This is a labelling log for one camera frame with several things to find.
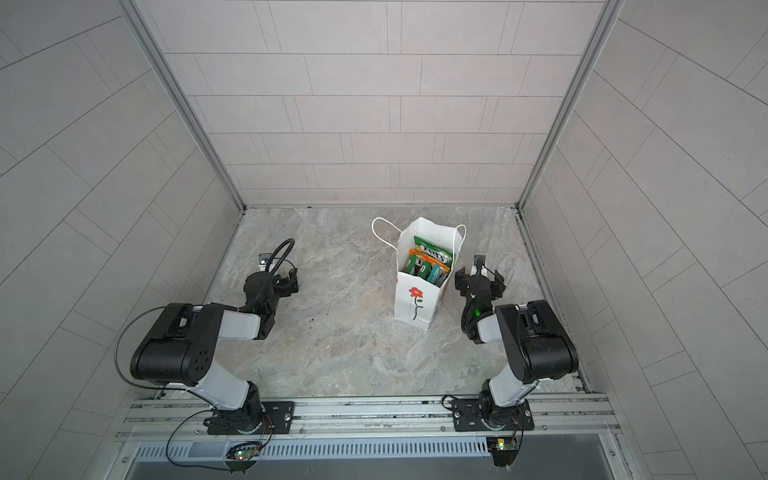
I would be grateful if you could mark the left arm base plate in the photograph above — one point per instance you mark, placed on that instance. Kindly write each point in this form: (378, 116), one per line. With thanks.
(272, 417)

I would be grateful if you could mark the white slotted cable duct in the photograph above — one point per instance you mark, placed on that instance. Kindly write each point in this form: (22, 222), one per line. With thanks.
(316, 449)

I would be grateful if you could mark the aluminium mounting rail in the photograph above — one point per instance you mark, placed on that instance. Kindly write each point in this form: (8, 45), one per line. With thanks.
(371, 417)

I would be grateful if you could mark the right circuit board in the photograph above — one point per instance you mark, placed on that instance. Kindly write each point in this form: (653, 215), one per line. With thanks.
(503, 450)

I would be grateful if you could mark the circuit board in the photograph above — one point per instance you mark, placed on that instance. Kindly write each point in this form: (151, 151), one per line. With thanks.
(503, 450)
(244, 452)

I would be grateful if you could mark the white floral paper bag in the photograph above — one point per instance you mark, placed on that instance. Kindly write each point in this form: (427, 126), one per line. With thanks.
(416, 300)

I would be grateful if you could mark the orange Fox's candy packet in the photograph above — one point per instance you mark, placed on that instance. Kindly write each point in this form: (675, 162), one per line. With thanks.
(424, 266)

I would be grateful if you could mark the left circuit board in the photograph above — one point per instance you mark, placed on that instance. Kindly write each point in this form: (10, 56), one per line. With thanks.
(244, 452)

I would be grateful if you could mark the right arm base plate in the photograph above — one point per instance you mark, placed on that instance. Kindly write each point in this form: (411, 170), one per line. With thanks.
(482, 415)

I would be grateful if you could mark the teal snack packet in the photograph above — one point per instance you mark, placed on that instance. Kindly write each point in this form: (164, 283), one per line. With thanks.
(437, 276)

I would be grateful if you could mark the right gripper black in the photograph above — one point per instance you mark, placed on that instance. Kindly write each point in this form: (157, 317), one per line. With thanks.
(480, 281)

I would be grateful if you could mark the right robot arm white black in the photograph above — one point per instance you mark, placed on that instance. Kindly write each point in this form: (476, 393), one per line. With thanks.
(536, 346)

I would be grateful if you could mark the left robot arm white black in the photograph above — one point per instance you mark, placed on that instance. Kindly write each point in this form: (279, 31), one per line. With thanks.
(179, 352)

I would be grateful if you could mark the green Fox's candy packet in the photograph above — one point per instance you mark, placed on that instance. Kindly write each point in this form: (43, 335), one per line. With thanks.
(438, 253)
(420, 265)

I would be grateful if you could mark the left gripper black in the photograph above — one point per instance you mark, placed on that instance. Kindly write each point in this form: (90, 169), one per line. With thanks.
(287, 283)

